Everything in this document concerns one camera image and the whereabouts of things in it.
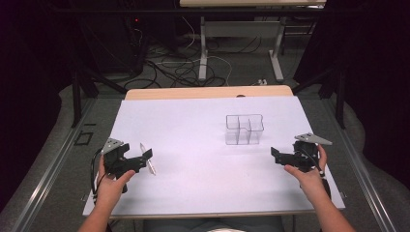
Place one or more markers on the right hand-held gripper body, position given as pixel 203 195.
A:
pixel 304 154

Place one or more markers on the metal floor rail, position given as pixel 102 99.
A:
pixel 364 174
pixel 48 174

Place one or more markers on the black computer tower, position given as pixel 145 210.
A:
pixel 135 45

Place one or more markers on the white table mat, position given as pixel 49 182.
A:
pixel 199 161

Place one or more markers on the black metal stand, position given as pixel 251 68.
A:
pixel 79 96
pixel 338 93

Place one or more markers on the person's right hand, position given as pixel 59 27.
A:
pixel 309 183

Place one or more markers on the person's left hand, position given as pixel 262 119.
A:
pixel 111 190

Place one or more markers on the desk with white legs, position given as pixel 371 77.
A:
pixel 240 29

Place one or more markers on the light wooden table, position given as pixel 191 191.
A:
pixel 193 92

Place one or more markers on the white power plug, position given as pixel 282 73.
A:
pixel 262 82

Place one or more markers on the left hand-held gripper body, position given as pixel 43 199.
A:
pixel 114 159

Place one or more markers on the dark curtain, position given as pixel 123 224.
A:
pixel 25 96
pixel 377 80

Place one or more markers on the clear plastic compartment organizer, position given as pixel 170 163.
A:
pixel 243 130

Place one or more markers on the silver white pen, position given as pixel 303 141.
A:
pixel 149 164

